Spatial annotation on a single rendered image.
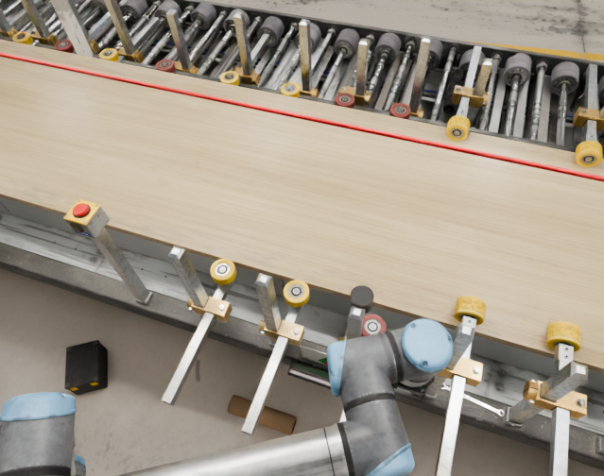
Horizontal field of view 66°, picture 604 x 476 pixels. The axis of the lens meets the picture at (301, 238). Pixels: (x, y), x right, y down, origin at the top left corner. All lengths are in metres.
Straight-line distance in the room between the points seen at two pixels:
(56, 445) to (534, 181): 1.58
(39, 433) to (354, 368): 0.53
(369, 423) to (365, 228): 0.89
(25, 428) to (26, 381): 1.76
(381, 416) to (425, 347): 0.14
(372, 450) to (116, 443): 1.74
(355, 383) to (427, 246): 0.82
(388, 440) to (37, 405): 0.58
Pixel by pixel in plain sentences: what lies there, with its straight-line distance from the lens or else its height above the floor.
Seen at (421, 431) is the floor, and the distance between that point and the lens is 2.26.
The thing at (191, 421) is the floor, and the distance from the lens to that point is 2.31.
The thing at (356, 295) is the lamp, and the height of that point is 1.11.
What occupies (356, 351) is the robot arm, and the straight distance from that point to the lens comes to 0.83.
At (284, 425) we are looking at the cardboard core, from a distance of 2.16.
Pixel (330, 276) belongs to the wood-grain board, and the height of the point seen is 0.90.
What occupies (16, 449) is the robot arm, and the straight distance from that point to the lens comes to 0.93.
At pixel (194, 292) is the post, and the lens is 1.44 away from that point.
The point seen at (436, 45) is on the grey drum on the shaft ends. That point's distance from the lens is 2.42.
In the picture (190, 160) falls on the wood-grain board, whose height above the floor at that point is 0.90.
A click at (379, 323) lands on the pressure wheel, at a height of 0.91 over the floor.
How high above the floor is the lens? 2.18
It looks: 56 degrees down
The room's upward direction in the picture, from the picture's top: 5 degrees counter-clockwise
